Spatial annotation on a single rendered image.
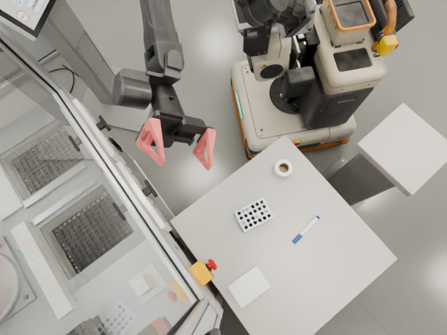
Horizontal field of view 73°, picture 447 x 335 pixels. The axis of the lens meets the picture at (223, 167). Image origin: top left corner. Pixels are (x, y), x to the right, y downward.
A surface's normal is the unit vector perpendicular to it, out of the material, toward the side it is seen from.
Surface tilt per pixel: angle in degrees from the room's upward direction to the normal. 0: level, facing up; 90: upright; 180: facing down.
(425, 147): 0
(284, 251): 0
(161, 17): 34
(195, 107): 0
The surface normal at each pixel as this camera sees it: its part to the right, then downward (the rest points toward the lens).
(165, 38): 0.55, -0.06
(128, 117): 0.01, -0.27
